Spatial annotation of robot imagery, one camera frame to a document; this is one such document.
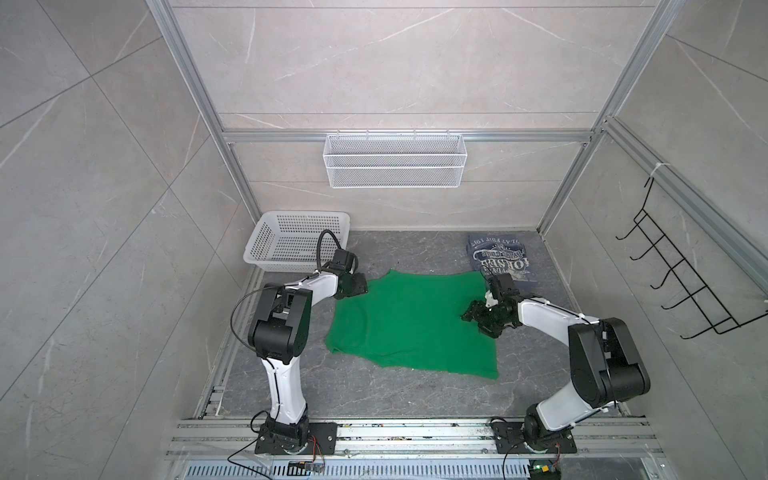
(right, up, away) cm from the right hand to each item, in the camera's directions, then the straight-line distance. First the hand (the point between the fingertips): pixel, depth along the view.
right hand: (469, 318), depth 94 cm
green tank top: (-18, 0, -3) cm, 19 cm away
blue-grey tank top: (+14, +21, +14) cm, 29 cm away
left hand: (-37, +12, +8) cm, 40 cm away
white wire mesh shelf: (-24, +53, +7) cm, 59 cm away
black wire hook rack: (+41, +9, -34) cm, 54 cm away
